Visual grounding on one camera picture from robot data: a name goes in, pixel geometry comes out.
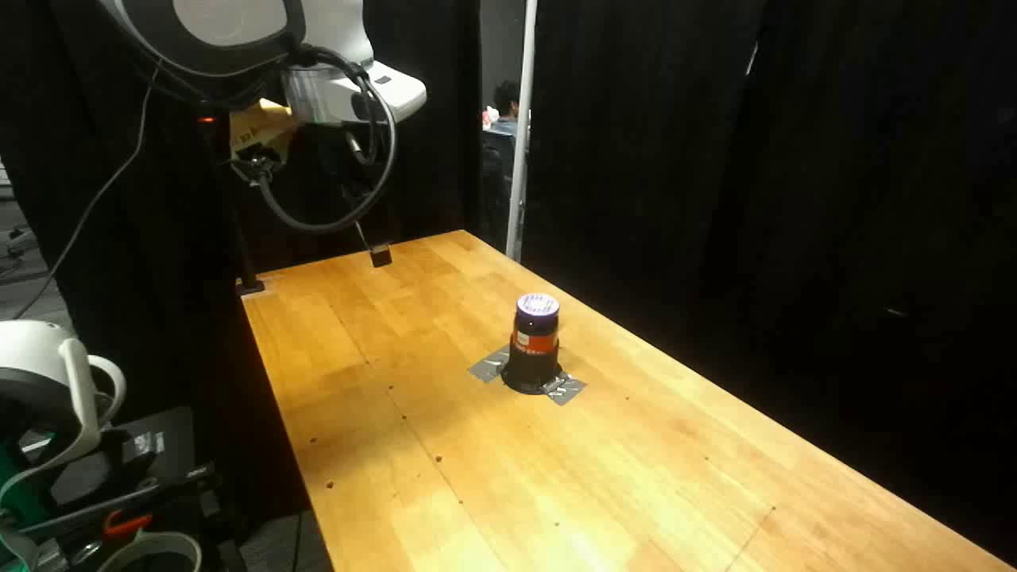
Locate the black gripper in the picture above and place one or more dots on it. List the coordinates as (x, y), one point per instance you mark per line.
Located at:
(365, 159)

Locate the white grey Franka robot arm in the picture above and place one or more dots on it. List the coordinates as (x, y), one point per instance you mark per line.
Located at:
(211, 28)

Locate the black cup with red label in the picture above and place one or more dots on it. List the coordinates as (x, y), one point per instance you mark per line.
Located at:
(530, 355)

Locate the black curtain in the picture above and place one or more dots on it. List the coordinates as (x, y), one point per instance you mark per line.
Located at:
(432, 159)
(794, 159)

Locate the white vertical pole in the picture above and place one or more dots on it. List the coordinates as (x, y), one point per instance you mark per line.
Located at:
(518, 130)

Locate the person in background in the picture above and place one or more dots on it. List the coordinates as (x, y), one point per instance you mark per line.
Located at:
(503, 99)

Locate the white mug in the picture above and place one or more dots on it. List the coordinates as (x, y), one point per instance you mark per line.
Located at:
(31, 371)

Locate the tape roll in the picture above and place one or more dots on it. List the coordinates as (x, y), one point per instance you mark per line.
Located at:
(147, 535)

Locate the orange clamp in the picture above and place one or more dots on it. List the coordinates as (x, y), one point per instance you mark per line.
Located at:
(124, 524)

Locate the green object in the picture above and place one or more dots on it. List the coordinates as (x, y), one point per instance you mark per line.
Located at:
(12, 488)

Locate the wrist camera with tan mount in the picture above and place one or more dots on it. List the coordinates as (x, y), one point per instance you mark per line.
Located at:
(258, 132)

